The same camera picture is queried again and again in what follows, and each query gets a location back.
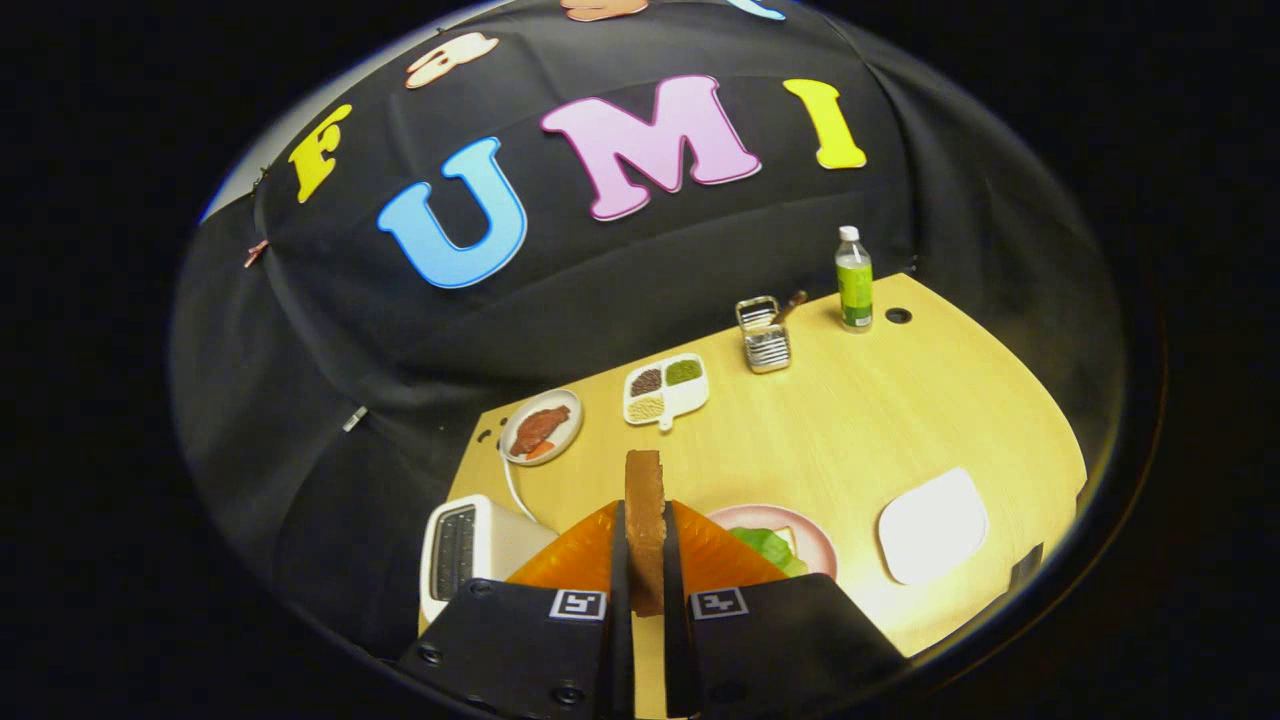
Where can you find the orange carrot piece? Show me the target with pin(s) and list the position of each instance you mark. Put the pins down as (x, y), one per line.
(540, 451)

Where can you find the white empty plate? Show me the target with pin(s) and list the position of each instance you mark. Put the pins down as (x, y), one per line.
(932, 525)

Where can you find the round plate with meat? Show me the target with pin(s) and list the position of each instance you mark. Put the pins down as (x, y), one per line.
(568, 415)

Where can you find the green label plastic bottle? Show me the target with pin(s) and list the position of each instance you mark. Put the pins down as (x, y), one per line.
(855, 290)

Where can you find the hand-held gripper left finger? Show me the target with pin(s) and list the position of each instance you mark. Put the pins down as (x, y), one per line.
(618, 650)

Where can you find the black backdrop cloth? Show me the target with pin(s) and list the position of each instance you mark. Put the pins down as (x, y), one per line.
(600, 290)

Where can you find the bread slice under lettuce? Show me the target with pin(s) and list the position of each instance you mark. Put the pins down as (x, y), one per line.
(788, 540)

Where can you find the white toaster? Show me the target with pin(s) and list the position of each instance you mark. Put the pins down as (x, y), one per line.
(500, 545)

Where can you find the toasted bread slice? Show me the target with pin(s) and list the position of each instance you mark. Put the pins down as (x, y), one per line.
(645, 530)

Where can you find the green lettuce leaf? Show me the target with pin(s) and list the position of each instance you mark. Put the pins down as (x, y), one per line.
(765, 548)

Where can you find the white divided bean tray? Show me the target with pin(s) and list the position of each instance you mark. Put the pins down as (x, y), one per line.
(690, 398)

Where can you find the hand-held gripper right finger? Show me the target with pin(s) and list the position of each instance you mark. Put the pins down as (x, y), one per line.
(675, 650)

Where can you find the pink round plate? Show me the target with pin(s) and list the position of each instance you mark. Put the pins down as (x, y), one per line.
(815, 540)

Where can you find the red meat piece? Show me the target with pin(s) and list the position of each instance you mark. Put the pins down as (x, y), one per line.
(540, 428)

